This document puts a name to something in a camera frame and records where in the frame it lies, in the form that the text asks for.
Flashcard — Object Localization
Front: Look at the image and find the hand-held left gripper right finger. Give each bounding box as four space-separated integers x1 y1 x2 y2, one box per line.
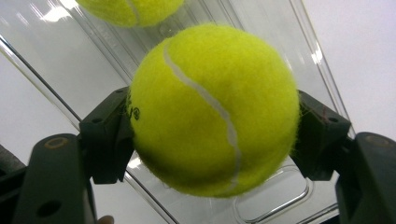
290 90 353 182

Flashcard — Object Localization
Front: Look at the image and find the clear plastic tray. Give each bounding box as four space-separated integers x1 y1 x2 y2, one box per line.
0 0 357 224

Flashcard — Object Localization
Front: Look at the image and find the white board sheet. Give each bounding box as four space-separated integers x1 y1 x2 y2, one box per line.
0 0 396 224

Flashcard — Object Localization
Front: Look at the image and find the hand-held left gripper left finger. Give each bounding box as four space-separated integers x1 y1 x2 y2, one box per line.
78 86 136 186

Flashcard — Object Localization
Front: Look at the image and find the yellow tennis ball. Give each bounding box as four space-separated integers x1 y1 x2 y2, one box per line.
75 0 186 29
127 22 302 199

